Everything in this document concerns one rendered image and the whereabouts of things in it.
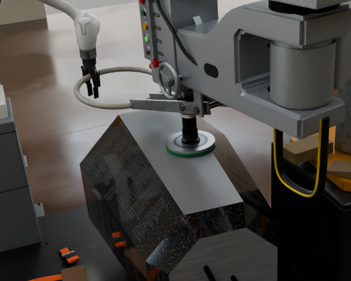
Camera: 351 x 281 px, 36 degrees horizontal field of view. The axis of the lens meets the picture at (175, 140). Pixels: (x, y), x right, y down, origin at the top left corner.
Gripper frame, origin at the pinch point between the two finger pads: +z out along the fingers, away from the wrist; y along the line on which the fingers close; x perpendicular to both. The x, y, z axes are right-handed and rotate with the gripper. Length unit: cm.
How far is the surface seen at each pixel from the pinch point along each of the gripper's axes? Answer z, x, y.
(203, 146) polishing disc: -9, -18, 94
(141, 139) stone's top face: -4, -25, 63
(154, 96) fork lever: -13, -2, 50
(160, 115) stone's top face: -2, 0, 52
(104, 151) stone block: 10.4, -27.9, 39.4
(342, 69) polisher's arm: -61, -22, 154
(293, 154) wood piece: -9, 1, 127
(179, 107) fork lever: -28, -24, 87
